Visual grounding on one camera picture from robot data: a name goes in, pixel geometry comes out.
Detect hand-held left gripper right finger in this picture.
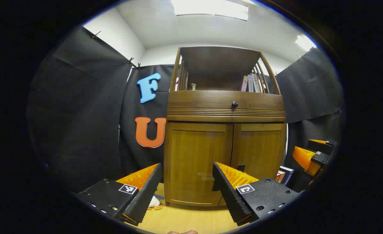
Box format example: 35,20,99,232
212,162,300,227

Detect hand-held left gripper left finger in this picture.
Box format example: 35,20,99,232
76,162,163,226

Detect wooden shoe cabinet door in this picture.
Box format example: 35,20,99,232
164,122,233,207
230,123,287,182

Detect wooden double-door shoe cabinet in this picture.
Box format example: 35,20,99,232
163,45,287,207

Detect wooden cabinet drawer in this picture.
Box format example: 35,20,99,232
167,91,286,118

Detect penguin plush toy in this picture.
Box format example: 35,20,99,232
147,194,164,210

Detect dark blue book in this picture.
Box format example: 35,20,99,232
280,166,295,186

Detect pale upright book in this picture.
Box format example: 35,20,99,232
252,73,262,93

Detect black backdrop cloth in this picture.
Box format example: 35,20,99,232
27,26,344,193

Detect small ceiling light panel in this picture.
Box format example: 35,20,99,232
295,34,317,52

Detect large ceiling light panel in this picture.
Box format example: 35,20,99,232
171,0,249,21

